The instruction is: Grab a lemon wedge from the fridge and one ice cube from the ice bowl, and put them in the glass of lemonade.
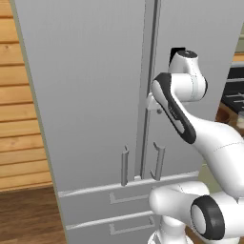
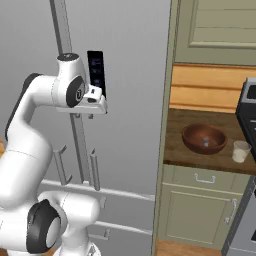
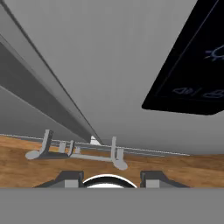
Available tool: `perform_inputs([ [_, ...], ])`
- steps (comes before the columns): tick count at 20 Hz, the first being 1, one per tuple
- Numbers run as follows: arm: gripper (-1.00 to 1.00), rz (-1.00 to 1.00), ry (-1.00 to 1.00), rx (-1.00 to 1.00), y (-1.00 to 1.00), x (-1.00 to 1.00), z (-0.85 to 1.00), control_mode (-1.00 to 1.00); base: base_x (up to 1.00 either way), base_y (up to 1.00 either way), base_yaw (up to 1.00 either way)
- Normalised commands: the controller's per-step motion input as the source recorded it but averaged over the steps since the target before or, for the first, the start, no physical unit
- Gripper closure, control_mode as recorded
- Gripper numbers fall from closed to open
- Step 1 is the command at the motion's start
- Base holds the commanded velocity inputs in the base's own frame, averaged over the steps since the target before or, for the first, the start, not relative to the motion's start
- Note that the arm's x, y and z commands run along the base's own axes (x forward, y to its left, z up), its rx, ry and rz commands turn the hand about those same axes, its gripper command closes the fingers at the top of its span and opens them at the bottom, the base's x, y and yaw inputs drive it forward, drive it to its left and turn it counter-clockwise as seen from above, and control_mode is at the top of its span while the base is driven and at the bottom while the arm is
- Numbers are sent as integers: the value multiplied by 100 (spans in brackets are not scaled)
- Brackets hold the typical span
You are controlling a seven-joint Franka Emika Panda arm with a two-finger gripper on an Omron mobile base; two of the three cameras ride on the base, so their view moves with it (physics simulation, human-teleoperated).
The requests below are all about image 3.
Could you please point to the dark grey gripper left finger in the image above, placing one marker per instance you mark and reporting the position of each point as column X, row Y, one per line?
column 71, row 178

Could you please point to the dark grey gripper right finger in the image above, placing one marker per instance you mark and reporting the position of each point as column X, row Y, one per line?
column 152, row 178

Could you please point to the plain grey fridge door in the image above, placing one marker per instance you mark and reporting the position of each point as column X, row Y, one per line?
column 17, row 116

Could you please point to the grey fridge door black panel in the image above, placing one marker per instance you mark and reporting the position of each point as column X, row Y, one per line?
column 122, row 73

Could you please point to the white and black round thing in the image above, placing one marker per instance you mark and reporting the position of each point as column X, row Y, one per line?
column 109, row 178

